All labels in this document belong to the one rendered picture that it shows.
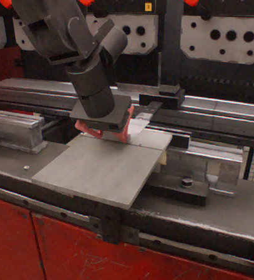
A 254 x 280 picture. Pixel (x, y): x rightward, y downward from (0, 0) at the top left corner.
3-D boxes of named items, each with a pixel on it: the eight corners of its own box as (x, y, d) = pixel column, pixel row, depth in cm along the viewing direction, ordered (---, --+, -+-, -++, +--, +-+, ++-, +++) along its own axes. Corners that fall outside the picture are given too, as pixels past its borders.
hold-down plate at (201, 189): (82, 178, 69) (81, 168, 67) (92, 168, 73) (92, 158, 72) (205, 207, 59) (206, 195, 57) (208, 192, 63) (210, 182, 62)
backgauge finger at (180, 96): (118, 122, 72) (118, 104, 70) (149, 95, 94) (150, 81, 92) (164, 130, 68) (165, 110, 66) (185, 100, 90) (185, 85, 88)
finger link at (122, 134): (109, 124, 61) (97, 94, 53) (140, 129, 58) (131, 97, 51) (97, 150, 57) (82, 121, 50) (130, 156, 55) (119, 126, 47)
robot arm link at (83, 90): (55, 66, 41) (85, 70, 39) (78, 39, 44) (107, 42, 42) (70, 97, 47) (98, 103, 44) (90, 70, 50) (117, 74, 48)
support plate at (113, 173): (31, 182, 47) (30, 177, 46) (100, 126, 69) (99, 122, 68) (128, 210, 41) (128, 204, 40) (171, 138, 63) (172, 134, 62)
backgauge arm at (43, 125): (16, 166, 100) (9, 131, 93) (96, 110, 153) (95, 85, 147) (32, 170, 97) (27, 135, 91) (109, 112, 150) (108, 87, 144)
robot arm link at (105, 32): (27, 38, 40) (63, 26, 35) (67, -1, 46) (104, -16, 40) (71, 94, 48) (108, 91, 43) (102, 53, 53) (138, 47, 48)
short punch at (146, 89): (115, 92, 64) (115, 50, 60) (118, 90, 66) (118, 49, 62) (157, 97, 61) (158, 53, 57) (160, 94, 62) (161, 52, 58)
